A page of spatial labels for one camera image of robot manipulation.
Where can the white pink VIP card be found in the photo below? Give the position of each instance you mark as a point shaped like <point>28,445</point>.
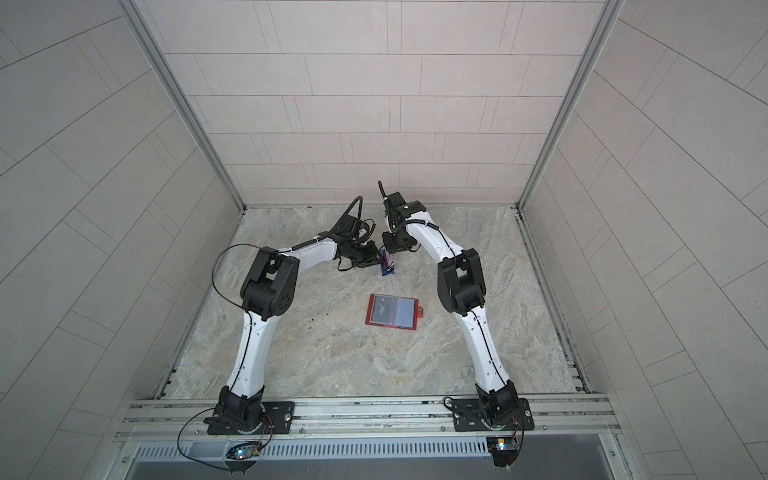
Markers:
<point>389,259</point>

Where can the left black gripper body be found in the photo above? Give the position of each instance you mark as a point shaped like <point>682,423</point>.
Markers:
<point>360,255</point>

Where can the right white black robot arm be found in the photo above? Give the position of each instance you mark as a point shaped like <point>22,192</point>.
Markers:
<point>461,290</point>

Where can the right circuit board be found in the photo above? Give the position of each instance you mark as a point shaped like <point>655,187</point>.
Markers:
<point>503,450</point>

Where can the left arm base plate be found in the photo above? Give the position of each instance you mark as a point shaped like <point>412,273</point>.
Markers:
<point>249,418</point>

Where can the left green circuit board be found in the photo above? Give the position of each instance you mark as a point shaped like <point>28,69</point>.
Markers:
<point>244,451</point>

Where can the red card holder wallet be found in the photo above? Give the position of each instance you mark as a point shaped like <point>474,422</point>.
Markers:
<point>405,312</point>

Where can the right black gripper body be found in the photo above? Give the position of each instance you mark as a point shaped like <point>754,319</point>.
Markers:
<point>399,240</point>

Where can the aluminium mounting rail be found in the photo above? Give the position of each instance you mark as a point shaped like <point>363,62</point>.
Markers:
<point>371,417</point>

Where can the white ventilation grille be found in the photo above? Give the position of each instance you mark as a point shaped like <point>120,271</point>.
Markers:
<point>321,448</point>

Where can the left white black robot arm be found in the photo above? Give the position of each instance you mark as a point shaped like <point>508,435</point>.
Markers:
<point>267,292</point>

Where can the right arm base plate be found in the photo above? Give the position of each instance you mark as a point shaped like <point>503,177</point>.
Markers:
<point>469,415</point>

